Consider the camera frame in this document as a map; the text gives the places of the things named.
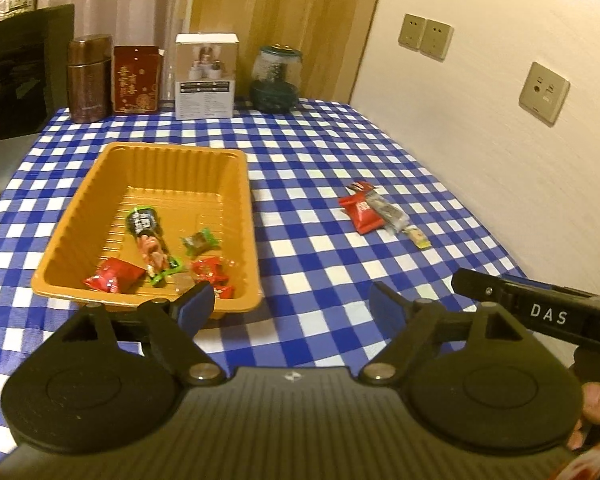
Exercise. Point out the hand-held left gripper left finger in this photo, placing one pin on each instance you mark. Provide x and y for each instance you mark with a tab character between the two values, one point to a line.
197	307

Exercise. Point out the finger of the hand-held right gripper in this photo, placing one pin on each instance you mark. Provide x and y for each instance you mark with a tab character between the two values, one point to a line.
480	285

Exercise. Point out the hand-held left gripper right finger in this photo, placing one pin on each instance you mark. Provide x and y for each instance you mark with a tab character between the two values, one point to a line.
386	305

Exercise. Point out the tan cube candy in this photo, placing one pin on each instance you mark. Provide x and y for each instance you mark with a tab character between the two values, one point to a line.
182	281

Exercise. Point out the small red candy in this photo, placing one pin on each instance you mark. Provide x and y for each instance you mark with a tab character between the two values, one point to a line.
223	290

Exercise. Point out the green candy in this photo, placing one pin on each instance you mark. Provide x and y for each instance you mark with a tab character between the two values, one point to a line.
199	242

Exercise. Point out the small yellow candy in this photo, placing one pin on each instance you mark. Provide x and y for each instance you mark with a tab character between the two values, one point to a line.
420	239

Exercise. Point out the long green black snack packet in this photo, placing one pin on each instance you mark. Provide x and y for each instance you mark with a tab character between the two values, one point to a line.
147	240

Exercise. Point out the red snack packet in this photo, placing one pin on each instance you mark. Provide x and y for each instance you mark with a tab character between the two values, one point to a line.
112	275
362	212

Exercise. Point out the clear silver snack packet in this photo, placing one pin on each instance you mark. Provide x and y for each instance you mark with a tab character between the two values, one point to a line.
387	210

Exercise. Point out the yellow plastic tray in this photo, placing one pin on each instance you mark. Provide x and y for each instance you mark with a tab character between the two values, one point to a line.
180	165

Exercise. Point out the red white printed cloth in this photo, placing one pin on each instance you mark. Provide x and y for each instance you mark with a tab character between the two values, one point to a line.
590	465

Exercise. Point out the blue white checked tablecloth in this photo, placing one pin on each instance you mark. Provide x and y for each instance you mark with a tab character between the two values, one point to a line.
305	160

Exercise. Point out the large beige outlet panel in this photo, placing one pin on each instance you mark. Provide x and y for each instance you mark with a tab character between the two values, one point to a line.
544	92

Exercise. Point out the white product box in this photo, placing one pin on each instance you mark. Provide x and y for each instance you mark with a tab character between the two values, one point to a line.
205	80

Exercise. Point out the red gift box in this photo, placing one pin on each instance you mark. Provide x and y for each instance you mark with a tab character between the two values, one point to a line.
136	80

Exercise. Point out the glass jar with dark lid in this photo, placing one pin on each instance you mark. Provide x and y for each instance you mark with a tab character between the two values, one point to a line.
275	82

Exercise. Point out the brown metal canister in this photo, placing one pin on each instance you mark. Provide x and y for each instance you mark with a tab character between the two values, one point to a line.
90	80

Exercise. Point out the black glass appliance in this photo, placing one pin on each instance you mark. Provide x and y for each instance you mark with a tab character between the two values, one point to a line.
25	75

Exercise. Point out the light wooden panel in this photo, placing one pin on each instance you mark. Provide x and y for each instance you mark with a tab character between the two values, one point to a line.
290	10

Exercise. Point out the pale sheer curtain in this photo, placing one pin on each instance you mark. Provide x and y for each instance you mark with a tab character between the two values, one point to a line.
130	0

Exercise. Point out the beige wall socket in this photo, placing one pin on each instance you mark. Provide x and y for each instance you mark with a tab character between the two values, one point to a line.
412	31
436	39

